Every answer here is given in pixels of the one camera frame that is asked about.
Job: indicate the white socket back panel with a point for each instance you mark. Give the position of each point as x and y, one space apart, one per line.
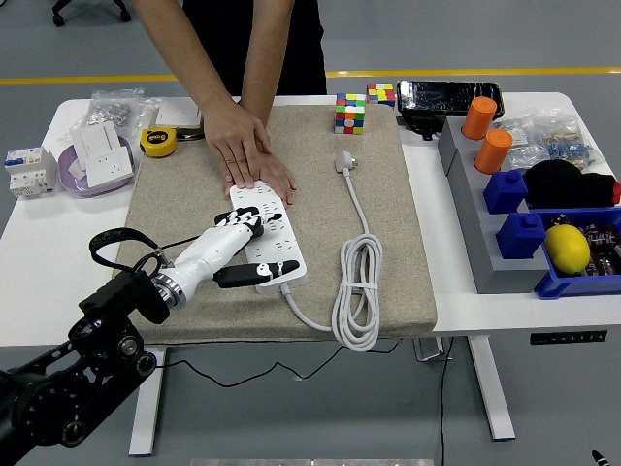
94 141

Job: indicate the person's left forearm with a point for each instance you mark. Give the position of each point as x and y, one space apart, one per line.
267 48

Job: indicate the white flat switch plate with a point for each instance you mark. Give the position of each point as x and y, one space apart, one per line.
177 115

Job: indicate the small colourful puzzle cube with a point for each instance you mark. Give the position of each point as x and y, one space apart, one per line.
380 94

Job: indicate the black table control panel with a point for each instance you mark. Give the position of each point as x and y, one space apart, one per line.
567 337

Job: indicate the large colourful puzzle cube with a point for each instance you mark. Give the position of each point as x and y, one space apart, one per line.
349 114

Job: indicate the plastic bag of clips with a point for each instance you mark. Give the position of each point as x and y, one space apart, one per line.
572 143

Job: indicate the black office chair base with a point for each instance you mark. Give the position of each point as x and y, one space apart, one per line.
92 7

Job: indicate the black glossy phone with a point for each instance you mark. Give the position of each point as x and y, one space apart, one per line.
448 97

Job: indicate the grey-brown mat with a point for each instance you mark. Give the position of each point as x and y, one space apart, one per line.
315 218

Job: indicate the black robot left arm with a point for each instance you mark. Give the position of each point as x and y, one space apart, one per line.
48 403

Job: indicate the person's right forearm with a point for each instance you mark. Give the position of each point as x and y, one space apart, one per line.
186 53

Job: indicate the yellow lemon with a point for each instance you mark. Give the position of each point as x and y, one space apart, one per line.
566 250

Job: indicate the orange cylinder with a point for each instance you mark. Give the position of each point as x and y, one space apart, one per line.
478 116
492 150

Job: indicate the person's left hand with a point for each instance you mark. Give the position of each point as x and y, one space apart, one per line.
281 179

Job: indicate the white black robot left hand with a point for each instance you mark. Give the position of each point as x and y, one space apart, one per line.
213 250

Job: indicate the blue square block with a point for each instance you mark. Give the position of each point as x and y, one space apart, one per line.
504 191
519 235

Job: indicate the white table leg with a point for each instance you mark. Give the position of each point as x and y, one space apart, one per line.
148 412
492 388

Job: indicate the yellow tape measure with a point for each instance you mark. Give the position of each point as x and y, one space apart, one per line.
157 143

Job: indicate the person's right hand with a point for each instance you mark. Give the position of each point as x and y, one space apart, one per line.
238 141

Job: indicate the dark shiny metal piece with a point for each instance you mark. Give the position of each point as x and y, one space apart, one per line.
189 134

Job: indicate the white power strip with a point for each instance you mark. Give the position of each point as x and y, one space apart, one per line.
276 252

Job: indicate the white circuit breaker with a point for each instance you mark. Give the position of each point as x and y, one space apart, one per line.
26 172

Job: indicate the white wall socket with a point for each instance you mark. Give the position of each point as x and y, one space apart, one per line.
111 169

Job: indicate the purple plate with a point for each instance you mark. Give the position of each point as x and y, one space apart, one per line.
73 182

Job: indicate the clear bag of small parts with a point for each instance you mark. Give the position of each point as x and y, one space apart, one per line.
521 145

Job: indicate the person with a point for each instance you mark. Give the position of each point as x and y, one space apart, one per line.
303 39

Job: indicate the black cloth with red patch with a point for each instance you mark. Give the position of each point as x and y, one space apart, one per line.
558 182

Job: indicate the plastic bag of metal parts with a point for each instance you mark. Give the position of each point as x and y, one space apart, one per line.
114 114

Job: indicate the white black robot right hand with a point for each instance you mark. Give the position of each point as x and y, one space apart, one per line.
600 460

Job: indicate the grey stepped block base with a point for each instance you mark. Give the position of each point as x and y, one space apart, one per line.
485 262

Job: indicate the blue plastic bin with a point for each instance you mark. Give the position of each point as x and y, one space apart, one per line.
558 286

